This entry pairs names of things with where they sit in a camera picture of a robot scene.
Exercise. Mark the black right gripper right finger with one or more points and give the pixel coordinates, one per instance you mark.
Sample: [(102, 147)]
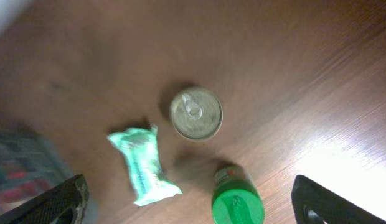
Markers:
[(315, 204)]

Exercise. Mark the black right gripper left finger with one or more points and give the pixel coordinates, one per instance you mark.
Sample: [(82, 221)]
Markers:
[(65, 203)]

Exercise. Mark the green lidded glass jar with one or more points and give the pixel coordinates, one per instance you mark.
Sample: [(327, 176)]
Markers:
[(236, 199)]

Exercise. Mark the light green packet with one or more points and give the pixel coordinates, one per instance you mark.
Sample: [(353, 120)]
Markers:
[(139, 148)]

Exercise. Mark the silver tin can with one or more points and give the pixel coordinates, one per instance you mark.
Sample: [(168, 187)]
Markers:
[(196, 113)]

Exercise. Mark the grey plastic laundry basket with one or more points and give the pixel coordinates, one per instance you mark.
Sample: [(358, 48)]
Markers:
[(29, 166)]

